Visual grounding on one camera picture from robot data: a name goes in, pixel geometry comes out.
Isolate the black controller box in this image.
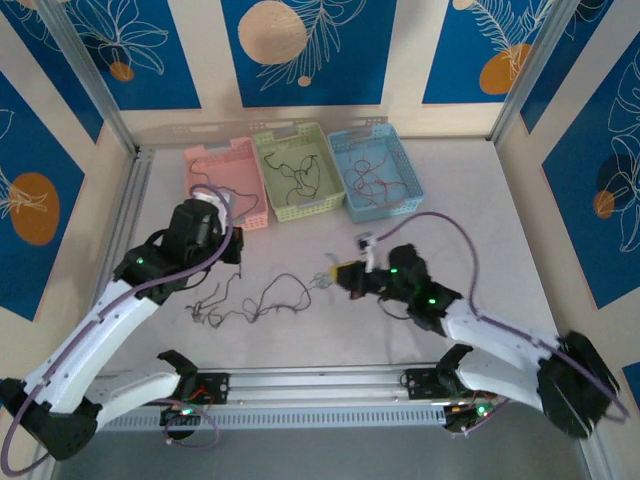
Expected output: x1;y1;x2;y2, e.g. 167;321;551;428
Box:
159;405;204;441
443;402;494;434

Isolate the aluminium side rail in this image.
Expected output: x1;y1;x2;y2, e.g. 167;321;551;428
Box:
87;146;156;321

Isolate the aluminium frame post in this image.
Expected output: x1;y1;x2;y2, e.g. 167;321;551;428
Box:
37;0;141;156
483;0;615;144

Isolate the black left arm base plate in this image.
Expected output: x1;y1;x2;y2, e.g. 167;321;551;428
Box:
169;372;231;405

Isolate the aluminium frame leg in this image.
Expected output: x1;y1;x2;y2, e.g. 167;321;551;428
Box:
27;458;61;480
579;434;620;480

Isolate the aluminium mounting rail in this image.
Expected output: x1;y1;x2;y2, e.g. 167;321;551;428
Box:
94;362;594;416

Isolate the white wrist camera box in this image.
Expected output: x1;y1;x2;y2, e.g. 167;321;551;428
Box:
354;232;377;274
191;184;236;221

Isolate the blue plastic basket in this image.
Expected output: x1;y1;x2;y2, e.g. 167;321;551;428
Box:
327;123;426;225

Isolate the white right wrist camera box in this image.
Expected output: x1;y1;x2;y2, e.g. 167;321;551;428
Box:
354;232;377;274

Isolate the green plastic basket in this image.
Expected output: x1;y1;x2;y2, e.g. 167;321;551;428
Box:
252;121;347;223

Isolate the pink plastic basket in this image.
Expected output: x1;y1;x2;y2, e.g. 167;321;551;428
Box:
183;136;271;234

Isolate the thin dark red cable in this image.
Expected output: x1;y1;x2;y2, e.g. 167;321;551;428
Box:
344;159;407;207

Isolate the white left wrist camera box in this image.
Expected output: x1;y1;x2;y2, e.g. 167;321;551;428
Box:
191;184;236;221

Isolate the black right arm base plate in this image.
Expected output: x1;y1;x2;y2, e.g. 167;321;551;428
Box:
403;367;481;401

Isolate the thin green cable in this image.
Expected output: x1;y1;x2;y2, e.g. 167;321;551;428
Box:
308;251;337;292

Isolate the black left controller box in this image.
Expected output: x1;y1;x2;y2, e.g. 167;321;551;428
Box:
159;405;204;441

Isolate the black right controller box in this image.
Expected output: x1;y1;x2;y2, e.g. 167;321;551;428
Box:
443;402;494;434

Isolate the grey slotted cable duct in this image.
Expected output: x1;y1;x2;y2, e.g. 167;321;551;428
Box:
99;407;451;434

